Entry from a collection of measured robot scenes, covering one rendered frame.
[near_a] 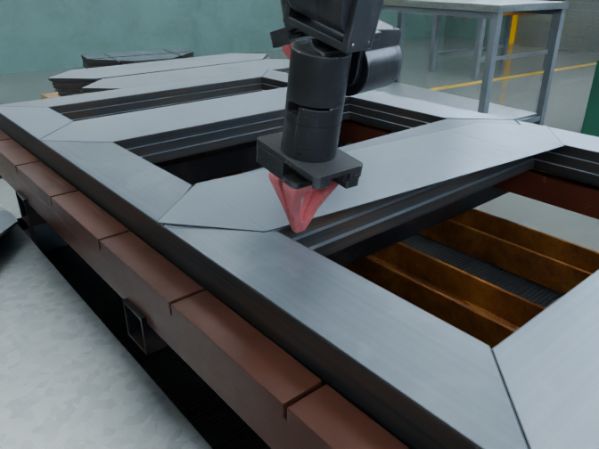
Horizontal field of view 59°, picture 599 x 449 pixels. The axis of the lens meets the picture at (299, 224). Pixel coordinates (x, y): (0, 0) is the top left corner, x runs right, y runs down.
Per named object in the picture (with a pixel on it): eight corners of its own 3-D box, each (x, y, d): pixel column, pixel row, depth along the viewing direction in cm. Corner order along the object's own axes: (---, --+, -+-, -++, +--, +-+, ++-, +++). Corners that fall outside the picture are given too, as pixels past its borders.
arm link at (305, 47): (279, 32, 49) (325, 48, 46) (329, 25, 53) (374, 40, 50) (273, 104, 52) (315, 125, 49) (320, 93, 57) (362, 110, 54)
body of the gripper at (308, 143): (300, 142, 61) (307, 78, 57) (362, 180, 55) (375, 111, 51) (253, 152, 57) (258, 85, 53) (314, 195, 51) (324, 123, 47)
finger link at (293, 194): (296, 204, 65) (304, 133, 60) (334, 232, 61) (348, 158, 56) (250, 218, 61) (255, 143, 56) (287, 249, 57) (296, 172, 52)
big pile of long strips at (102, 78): (257, 66, 206) (256, 50, 204) (327, 80, 179) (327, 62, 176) (41, 93, 160) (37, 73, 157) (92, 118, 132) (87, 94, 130)
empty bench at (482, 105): (334, 116, 458) (338, -5, 418) (394, 106, 494) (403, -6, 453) (476, 163, 346) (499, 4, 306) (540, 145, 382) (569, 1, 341)
